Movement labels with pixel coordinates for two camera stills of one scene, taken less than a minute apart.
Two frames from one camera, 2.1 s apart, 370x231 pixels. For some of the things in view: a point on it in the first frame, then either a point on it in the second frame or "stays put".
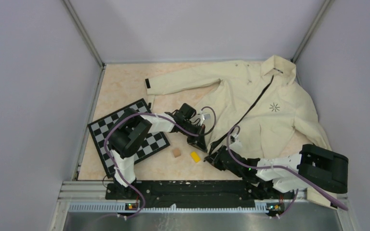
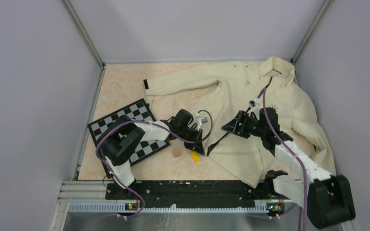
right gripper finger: (212, 158) -> (238, 124)
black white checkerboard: (154, 142) stays put
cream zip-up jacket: (258, 107) stays put
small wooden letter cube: (177, 152) stays put
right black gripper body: (220, 164) -> (254, 128)
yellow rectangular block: (194, 156) stays put
